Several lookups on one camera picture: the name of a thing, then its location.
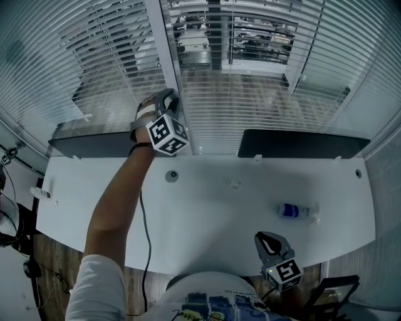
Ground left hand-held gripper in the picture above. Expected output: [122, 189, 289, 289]
[145, 88, 190, 157]

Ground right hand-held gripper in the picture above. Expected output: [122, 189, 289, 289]
[254, 231, 303, 293]

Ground grey slatted window blinds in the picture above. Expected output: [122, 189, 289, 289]
[0, 0, 169, 157]
[291, 0, 401, 151]
[160, 0, 326, 156]

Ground person's right forearm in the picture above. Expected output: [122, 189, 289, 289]
[266, 283, 313, 321]

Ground person's left forearm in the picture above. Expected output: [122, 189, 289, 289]
[83, 143, 157, 271]

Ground person's left hand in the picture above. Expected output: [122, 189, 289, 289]
[130, 96, 158, 145]

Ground black wrist band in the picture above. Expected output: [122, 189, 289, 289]
[128, 142, 153, 157]

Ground black chair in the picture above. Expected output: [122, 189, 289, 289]
[302, 275, 360, 321]

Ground clear bottle with blue label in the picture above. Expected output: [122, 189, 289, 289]
[276, 202, 321, 225]

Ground black desk divider panel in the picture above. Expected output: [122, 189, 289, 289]
[237, 129, 372, 159]
[48, 130, 157, 159]

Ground white printed shirt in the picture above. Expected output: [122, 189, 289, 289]
[65, 253, 297, 321]

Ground small white tube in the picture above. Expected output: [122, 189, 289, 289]
[29, 186, 52, 200]

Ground grey white equipment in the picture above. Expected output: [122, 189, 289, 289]
[0, 147, 24, 250]

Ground small black round object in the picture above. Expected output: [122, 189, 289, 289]
[23, 259, 42, 279]

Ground white window frame post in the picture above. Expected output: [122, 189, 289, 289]
[145, 0, 194, 155]

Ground black cable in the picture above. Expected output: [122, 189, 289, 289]
[138, 189, 154, 316]

